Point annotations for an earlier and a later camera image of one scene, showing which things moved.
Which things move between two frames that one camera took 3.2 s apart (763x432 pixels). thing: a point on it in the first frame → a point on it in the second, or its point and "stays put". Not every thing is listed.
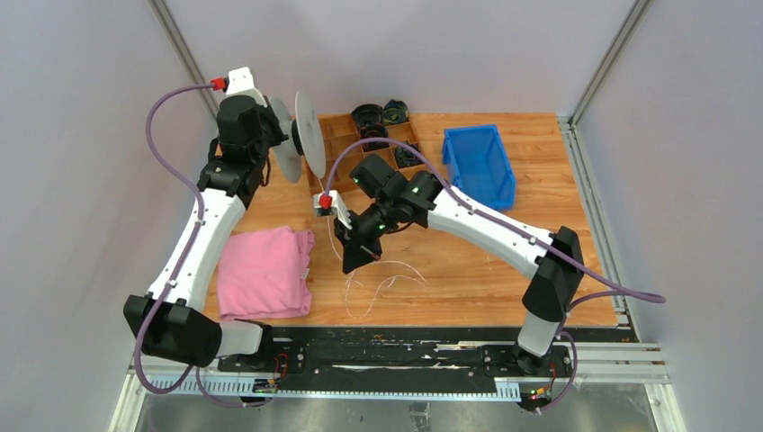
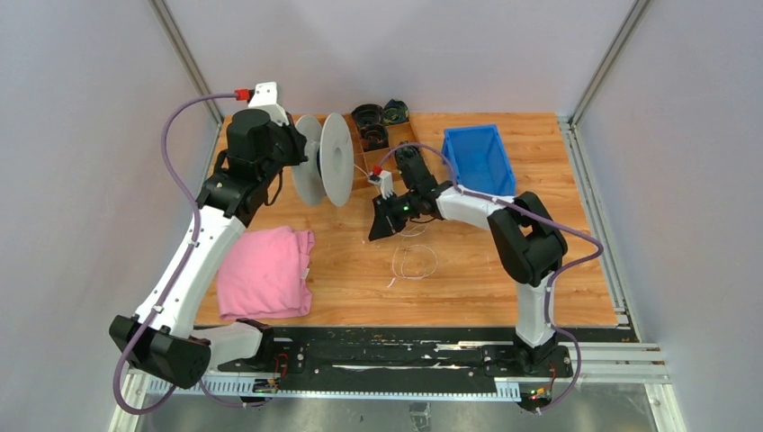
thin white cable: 381,287 → 415,245
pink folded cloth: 264,274 stays put
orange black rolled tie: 373,130 stays put
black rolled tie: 367,114 stays put
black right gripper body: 367,229 → 396,211
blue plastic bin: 481,166 stays put
